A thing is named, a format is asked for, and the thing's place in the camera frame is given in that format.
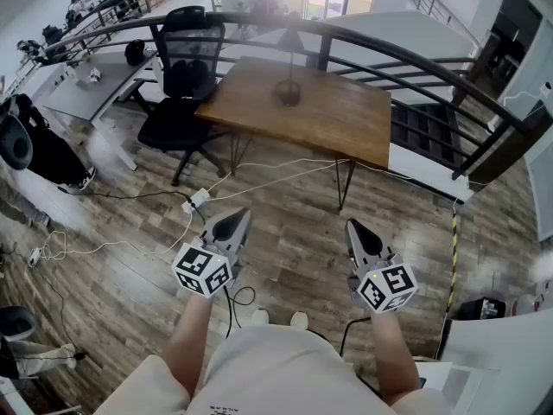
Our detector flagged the red white boxes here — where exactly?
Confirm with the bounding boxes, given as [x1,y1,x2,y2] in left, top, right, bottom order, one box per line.
[533,278,553,316]

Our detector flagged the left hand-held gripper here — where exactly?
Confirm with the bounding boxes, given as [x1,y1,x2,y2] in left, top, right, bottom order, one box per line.
[171,207,253,298]

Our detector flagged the black box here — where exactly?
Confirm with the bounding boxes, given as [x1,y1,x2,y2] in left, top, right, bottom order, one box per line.
[456,298,506,322]

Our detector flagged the person's right forearm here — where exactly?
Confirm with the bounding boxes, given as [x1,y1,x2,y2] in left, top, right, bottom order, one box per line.
[370,304,423,405]

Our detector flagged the dark staircase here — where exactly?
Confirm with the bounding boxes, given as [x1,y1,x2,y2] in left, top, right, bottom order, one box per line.
[391,101,476,168]

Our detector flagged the black desk lamp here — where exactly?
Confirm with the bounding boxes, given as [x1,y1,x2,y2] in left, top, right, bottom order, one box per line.
[272,11,306,108]

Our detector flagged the person's white shirt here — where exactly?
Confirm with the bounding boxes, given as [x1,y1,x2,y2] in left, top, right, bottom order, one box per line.
[92,324,454,415]

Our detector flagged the white power strip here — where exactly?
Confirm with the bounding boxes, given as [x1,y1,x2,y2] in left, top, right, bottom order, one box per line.
[181,188,212,214]

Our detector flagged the person's left forearm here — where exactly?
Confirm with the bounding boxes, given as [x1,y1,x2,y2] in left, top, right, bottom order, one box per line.
[162,294,215,399]

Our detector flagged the black bag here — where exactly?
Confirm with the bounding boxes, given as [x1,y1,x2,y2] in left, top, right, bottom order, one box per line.
[124,39,147,67]

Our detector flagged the white cable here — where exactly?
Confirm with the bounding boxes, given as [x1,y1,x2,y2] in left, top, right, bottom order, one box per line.
[209,157,351,192]
[41,212,194,262]
[207,158,352,202]

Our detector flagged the dark curved railing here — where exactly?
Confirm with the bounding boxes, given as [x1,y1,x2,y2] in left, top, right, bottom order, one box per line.
[42,10,553,185]

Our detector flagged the white balcony edge panel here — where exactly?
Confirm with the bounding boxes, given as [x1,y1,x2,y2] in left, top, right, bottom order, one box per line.
[387,142,475,203]

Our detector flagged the yellow black striped tape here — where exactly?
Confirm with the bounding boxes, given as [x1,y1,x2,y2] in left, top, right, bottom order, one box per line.
[444,213,460,319]

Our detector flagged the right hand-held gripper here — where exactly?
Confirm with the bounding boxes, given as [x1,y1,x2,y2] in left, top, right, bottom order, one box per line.
[345,218,419,315]

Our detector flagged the grey desk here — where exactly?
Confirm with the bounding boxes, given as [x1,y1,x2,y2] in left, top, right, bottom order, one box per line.
[42,49,159,172]

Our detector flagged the black mesh office chair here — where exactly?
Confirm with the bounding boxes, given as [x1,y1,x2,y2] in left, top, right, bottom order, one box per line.
[137,5,228,188]

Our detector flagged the white table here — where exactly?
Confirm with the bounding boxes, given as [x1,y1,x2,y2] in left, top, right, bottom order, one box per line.
[438,303,553,415]

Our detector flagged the black floor cable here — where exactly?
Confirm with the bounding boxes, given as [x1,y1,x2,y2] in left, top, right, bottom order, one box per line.
[58,186,207,225]

